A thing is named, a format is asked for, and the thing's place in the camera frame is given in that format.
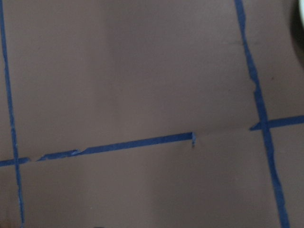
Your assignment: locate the green plate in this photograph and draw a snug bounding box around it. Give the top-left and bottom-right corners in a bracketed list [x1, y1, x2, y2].
[297, 0, 304, 29]

